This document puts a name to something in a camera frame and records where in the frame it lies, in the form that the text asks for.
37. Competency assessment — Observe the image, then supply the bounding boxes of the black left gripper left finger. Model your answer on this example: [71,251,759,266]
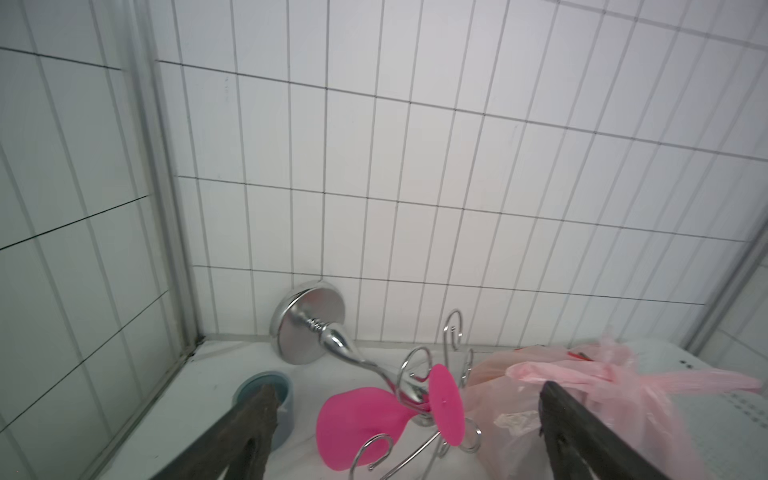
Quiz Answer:
[154,384,280,479]

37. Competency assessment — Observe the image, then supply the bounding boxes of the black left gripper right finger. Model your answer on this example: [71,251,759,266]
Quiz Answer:
[538,381,667,480]

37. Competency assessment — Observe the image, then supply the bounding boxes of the pink plastic bag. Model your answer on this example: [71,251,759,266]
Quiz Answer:
[463,338,763,479]

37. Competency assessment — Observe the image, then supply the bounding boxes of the teal green cup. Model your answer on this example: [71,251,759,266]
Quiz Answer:
[232,370,295,452]

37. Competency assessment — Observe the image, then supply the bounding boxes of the white plastic perforated basket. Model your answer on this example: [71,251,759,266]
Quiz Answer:
[627,339,767,480]

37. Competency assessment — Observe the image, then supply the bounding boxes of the pink silver cup stand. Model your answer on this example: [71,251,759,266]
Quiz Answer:
[270,281,483,479]

